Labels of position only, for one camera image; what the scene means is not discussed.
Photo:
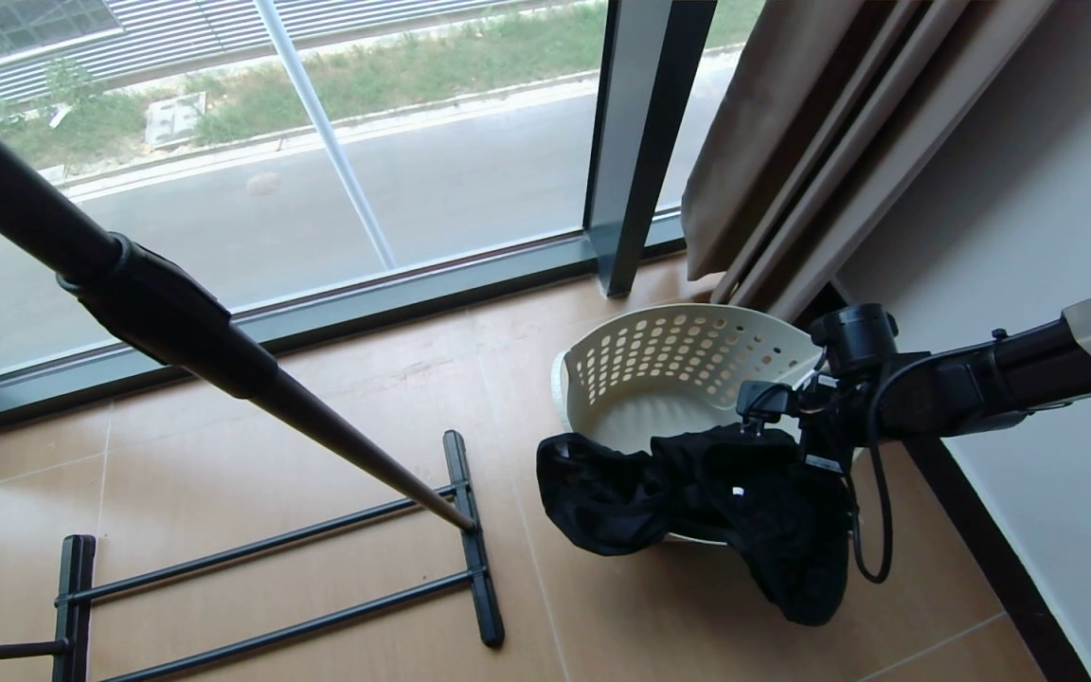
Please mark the black shorts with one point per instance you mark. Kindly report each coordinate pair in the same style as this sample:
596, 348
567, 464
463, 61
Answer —
773, 540

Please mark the black clothes rack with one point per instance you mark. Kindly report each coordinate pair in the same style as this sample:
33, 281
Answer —
157, 303

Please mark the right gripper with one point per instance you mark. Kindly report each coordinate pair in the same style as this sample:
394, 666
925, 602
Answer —
825, 436

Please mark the brown curtain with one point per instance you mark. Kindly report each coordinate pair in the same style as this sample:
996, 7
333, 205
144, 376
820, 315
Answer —
792, 142

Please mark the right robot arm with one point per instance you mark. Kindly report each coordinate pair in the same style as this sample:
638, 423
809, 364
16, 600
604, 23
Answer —
981, 379

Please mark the white laundry basket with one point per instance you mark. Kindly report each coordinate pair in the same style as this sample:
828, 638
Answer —
678, 350

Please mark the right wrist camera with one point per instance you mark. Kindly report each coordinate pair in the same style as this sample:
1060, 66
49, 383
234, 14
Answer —
763, 398

